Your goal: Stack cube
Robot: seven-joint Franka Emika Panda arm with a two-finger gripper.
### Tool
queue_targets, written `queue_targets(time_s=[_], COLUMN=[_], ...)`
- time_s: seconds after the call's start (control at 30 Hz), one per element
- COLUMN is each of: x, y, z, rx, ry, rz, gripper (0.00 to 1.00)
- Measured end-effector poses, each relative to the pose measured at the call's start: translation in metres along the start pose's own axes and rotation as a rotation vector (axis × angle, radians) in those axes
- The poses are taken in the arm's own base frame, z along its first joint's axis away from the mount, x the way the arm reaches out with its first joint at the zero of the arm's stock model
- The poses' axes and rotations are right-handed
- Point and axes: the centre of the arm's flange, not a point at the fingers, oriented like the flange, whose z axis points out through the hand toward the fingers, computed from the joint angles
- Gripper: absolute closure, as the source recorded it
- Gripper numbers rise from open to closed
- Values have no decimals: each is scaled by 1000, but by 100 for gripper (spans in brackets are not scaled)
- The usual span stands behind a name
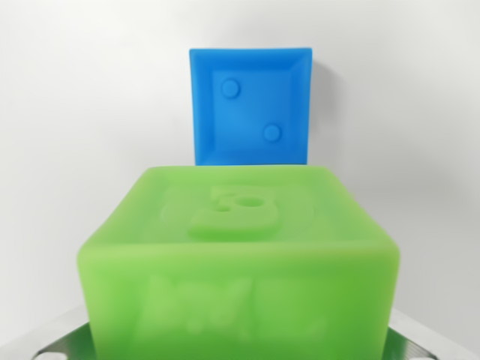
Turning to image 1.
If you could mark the blue cube with two dots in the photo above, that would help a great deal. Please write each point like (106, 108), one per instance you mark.
(251, 108)

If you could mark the green embossed cube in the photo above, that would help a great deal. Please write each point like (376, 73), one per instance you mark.
(236, 270)

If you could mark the gripper left finger with black rubber pad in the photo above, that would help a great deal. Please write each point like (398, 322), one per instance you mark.
(56, 345)

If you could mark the gripper right finger with black rubber pad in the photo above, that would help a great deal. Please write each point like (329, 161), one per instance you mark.
(431, 345)

